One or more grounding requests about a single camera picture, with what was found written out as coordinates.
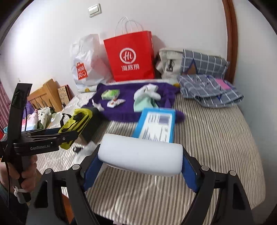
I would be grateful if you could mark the wooden headboard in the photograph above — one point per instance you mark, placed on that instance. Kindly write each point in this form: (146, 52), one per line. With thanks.
(46, 96)

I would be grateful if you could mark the beige canvas backpack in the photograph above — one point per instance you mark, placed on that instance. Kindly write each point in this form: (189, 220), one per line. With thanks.
(169, 62)

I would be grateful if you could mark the brown patterned notebook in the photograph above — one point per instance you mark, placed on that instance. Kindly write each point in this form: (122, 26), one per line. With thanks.
(65, 94)

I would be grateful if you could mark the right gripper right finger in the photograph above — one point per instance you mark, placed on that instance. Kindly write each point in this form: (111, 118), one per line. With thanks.
(232, 205)

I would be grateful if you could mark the red paper shopping bag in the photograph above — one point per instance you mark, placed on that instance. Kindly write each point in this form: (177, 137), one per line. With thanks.
(131, 56)

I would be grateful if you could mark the grey checkered cloth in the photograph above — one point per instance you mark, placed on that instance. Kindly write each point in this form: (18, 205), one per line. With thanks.
(201, 78)

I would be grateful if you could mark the blue cardboard box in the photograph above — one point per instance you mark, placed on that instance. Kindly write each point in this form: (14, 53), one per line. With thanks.
(156, 124)

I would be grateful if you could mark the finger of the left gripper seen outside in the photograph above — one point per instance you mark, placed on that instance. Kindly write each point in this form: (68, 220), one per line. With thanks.
(58, 135)

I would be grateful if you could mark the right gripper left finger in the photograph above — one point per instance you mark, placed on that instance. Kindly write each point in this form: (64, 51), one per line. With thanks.
(46, 206)

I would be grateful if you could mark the white Miniso plastic bag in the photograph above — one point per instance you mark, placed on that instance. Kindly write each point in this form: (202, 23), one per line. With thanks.
(87, 67)

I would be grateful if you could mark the white and mint socks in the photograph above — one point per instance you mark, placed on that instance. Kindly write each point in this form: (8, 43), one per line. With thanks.
(146, 97)

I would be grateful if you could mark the white crumpled tissue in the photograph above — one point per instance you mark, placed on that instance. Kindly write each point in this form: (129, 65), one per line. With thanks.
(98, 106)

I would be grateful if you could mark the white foam sponge block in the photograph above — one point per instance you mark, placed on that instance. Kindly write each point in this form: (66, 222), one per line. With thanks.
(140, 155)

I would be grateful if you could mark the green tissue pack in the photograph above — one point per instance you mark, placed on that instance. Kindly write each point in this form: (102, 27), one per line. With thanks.
(110, 94)

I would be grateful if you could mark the yellow black pouch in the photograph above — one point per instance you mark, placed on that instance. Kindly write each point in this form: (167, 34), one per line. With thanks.
(85, 121)

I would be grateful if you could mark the white wall switch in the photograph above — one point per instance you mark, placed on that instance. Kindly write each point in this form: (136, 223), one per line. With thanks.
(94, 10)

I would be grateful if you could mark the small white snack packet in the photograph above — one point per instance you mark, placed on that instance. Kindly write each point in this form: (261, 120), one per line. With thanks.
(115, 102)

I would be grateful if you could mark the rolled patterned paper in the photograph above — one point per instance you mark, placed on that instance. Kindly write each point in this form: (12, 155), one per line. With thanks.
(88, 89)

